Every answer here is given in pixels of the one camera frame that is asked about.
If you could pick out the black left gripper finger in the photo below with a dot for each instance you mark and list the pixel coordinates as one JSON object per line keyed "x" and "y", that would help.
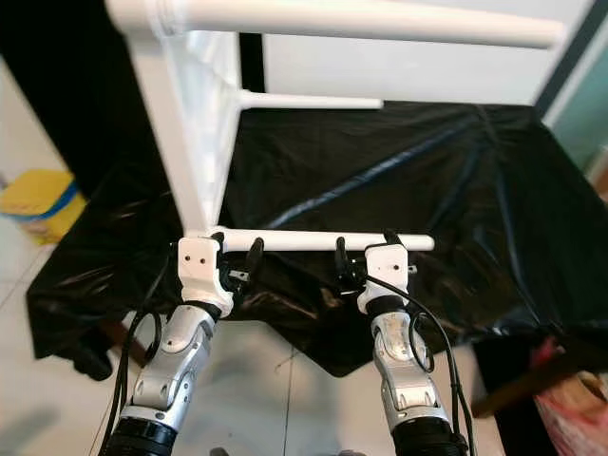
{"x": 255, "y": 254}

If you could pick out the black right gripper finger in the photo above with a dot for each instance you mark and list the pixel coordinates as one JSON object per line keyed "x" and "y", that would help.
{"x": 343, "y": 256}
{"x": 393, "y": 238}

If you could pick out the white plastic table leg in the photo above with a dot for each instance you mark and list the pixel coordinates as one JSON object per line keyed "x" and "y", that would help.
{"x": 309, "y": 100}
{"x": 342, "y": 19}
{"x": 304, "y": 239}

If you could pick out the white plastic table top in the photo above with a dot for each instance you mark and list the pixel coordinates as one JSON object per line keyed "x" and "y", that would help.
{"x": 180, "y": 133}

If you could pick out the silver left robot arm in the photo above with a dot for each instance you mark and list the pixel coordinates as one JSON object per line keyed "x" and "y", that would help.
{"x": 176, "y": 366}

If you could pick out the black plastic table cover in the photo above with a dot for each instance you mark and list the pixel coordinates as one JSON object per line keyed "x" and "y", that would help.
{"x": 389, "y": 190}

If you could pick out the yellow plastic object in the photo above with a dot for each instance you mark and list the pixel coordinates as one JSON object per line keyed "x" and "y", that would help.
{"x": 43, "y": 204}

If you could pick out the pink clear plastic bag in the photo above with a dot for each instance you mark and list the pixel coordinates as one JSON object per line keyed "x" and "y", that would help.
{"x": 575, "y": 404}

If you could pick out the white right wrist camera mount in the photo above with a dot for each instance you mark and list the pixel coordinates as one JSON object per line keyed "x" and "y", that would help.
{"x": 383, "y": 275}

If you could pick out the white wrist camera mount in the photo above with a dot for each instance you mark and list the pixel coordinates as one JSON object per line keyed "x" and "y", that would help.
{"x": 383, "y": 275}
{"x": 204, "y": 271}

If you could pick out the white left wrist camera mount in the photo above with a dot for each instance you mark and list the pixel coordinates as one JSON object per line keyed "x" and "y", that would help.
{"x": 204, "y": 271}

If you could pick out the dark grey wall trim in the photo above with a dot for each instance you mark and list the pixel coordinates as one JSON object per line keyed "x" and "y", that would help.
{"x": 570, "y": 62}

